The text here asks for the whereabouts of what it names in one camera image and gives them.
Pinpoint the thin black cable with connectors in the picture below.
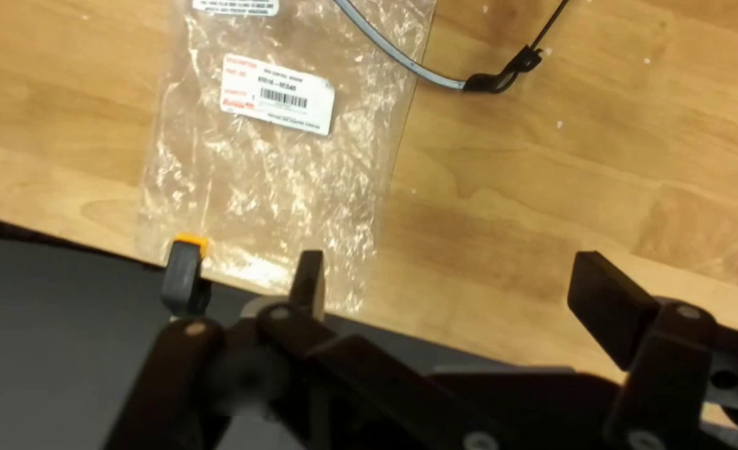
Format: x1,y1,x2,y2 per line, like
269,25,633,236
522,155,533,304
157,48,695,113
463,0,573,94

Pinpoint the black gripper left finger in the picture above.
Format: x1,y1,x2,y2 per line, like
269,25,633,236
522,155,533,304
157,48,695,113
102,245,469,450

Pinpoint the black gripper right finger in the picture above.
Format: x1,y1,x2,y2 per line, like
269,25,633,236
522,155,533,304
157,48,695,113
565,246,738,450

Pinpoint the black clamp with orange pad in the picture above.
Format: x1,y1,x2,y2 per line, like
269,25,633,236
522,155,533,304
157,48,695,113
161,233,216,320

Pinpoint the clear plastic bag with labels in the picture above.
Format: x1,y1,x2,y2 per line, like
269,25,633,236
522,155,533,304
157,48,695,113
133,0,438,320

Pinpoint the grey cable with black connectors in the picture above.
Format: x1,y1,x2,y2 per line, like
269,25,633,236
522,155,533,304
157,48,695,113
329,0,491,94

